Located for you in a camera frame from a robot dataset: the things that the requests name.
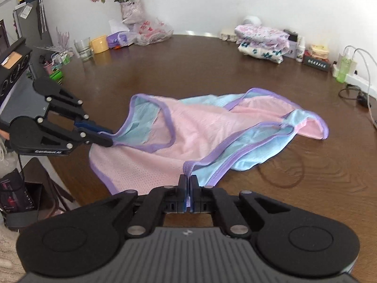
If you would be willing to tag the yellow snack pack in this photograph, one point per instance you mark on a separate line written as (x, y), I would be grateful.
(318, 51)

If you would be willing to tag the pink blue mesh vest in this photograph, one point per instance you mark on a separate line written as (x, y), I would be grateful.
(205, 136)

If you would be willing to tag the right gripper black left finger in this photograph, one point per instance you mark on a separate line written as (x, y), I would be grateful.
(149, 210)

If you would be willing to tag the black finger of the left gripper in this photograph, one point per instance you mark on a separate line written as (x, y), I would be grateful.
(83, 132)
(65, 104)

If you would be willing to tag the white teal floral folded cloth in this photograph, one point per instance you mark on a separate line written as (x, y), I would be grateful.
(272, 55)

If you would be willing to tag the green flat object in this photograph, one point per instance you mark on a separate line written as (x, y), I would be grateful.
(57, 75)

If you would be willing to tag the black text box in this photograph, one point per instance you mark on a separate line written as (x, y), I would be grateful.
(319, 64)

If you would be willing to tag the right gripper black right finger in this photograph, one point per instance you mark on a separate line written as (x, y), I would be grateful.
(221, 206)

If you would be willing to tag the small white bottle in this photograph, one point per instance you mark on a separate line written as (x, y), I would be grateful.
(300, 49)

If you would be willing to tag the white power strip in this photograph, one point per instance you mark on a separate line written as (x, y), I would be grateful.
(358, 81)

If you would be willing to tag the purple tissue pack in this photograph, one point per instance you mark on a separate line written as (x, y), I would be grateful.
(119, 39)

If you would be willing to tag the purple floral folded cloth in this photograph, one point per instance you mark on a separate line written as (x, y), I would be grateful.
(263, 37)

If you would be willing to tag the yellow cup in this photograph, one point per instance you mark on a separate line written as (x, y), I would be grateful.
(99, 44)

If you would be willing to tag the clear glass cup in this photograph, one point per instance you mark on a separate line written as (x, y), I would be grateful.
(84, 49)

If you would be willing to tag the green spray bottle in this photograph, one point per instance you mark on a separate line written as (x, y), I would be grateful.
(345, 62)

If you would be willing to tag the clear plastic bag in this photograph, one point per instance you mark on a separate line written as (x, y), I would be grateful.
(152, 31)

